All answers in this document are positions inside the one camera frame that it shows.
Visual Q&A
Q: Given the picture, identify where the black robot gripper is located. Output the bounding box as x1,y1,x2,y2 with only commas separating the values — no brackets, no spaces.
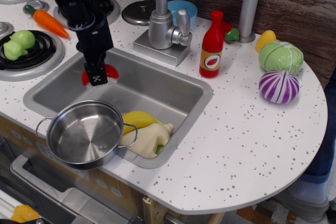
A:
67,11,113,86

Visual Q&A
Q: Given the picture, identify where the red and white toy sushi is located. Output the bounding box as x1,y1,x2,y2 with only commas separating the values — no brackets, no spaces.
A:
81,64,119,88

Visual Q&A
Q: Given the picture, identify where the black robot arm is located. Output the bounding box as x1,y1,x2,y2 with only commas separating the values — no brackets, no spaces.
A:
55,0,113,86

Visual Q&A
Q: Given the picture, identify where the small stainless steel pan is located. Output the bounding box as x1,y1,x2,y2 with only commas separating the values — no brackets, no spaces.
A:
44,100,127,170

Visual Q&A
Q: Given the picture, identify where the front right stove burner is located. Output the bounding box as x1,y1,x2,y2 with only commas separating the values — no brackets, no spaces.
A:
1,30,65,82

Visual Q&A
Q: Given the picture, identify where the yellow toy banana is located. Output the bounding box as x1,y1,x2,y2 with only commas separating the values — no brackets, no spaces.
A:
122,111,156,135

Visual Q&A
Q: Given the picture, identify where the silver pot lid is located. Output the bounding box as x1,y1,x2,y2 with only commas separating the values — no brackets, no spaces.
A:
122,1,156,26

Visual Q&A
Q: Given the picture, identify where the orange toy carrot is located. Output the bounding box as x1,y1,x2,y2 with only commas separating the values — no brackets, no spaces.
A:
24,4,69,38

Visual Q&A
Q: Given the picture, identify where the grey toy sink basin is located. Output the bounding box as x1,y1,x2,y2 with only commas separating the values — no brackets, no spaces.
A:
23,48,213,168

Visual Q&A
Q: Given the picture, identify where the silver toy faucet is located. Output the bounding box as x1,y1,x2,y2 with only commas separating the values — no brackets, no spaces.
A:
133,0,192,66

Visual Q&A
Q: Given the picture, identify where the cream toy milk jug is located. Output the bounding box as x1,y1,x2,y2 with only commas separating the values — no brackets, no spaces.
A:
128,123,174,158

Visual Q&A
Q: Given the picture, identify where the green toy pear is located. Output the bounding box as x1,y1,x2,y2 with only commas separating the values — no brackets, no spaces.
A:
3,30,36,61

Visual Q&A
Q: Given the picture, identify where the silver stove knob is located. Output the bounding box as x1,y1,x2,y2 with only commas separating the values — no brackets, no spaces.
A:
23,0,50,16
0,22,14,37

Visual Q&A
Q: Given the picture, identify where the silver stove knob left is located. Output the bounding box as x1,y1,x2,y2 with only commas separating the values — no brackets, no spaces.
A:
0,22,14,37

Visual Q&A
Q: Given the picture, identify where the blue toy bowl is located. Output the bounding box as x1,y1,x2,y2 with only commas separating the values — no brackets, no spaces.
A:
167,0,197,27

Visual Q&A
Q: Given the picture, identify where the red toy ketchup bottle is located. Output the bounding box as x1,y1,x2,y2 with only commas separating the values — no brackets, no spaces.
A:
199,10,224,78

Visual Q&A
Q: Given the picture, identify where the red toy chili pepper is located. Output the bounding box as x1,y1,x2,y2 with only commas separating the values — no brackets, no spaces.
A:
220,20,240,44

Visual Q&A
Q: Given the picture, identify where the yellow toy on floor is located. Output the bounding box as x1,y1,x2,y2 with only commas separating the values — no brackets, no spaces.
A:
10,205,40,223

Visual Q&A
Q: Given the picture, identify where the grey vertical support pole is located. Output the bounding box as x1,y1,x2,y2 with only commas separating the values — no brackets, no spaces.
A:
238,0,259,43

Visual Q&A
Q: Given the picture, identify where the yellow toy corn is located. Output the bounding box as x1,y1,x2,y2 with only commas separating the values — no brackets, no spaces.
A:
255,30,277,52

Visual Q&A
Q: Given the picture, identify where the green toy cabbage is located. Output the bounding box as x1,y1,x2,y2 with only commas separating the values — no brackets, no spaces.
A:
259,40,304,74

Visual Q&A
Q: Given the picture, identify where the purple toy onion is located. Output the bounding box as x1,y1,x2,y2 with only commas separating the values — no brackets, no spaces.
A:
259,70,300,104

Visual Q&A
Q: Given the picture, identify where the white sock and shoe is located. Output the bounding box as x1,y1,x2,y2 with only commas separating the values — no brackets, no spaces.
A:
274,180,329,223

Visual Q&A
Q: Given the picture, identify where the grey oven door handle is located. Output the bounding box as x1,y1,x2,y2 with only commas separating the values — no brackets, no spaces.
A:
9,154,87,224

